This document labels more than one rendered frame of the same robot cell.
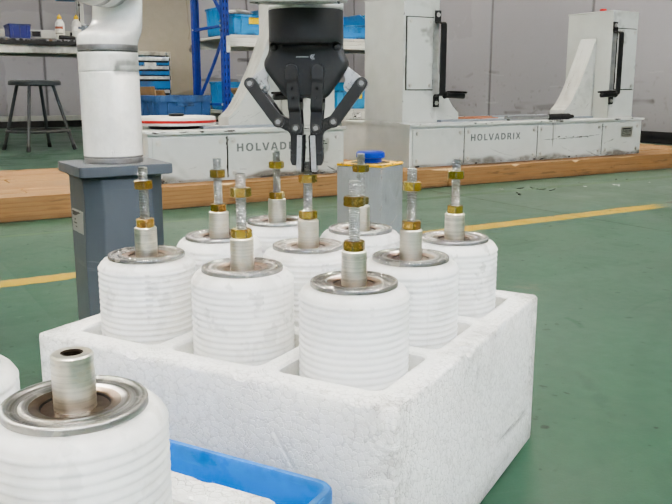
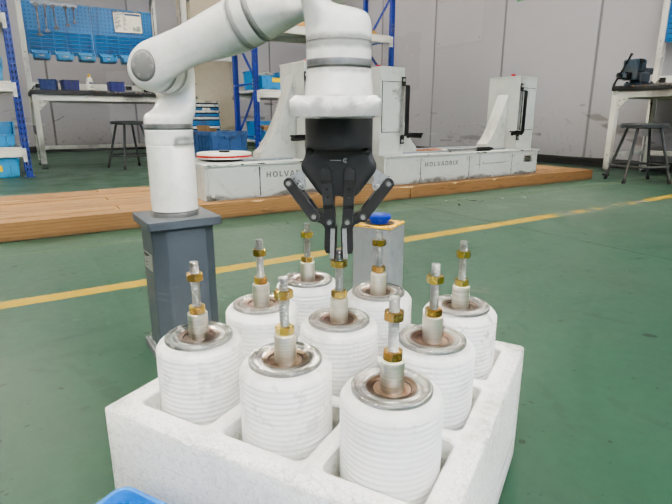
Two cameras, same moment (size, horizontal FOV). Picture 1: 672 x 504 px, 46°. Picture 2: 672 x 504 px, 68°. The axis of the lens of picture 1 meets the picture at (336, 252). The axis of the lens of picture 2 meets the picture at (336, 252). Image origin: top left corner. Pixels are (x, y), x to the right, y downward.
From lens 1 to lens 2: 26 cm
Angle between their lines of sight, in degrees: 3
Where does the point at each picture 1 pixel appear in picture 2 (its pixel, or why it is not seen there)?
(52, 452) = not seen: outside the picture
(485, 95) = (428, 128)
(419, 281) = (444, 369)
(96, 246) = (163, 282)
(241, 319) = (286, 415)
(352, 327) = (395, 442)
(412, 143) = (386, 169)
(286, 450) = not seen: outside the picture
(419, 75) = (390, 122)
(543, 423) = (520, 437)
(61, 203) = not seen: hidden behind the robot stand
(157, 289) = (208, 373)
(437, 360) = (465, 449)
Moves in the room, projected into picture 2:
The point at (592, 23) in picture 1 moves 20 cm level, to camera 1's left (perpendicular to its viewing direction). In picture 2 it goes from (506, 84) to (480, 84)
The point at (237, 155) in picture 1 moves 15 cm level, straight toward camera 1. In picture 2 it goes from (266, 180) to (267, 183)
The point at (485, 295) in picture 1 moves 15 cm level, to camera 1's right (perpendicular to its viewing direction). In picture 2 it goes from (488, 356) to (603, 356)
